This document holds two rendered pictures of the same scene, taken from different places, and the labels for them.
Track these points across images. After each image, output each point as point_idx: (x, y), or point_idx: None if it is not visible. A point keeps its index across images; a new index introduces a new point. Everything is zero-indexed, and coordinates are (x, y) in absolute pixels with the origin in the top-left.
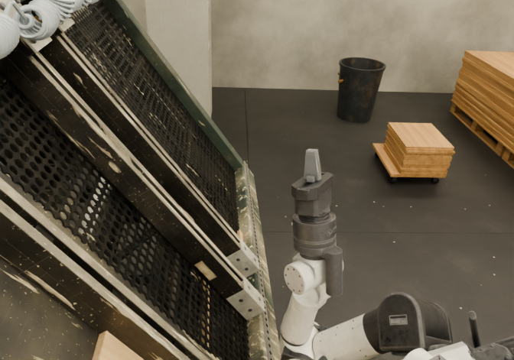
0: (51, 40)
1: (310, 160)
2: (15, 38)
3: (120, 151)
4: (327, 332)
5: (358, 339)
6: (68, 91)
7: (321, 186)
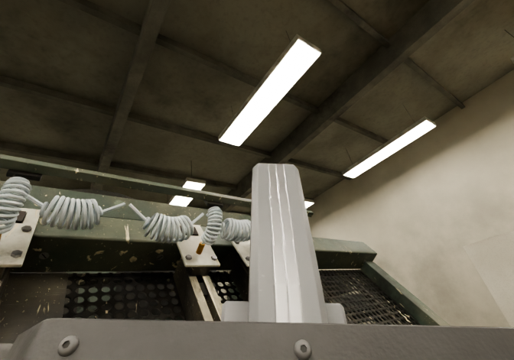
0: (219, 265)
1: (251, 214)
2: (83, 209)
3: None
4: None
5: None
6: (216, 309)
7: (157, 342)
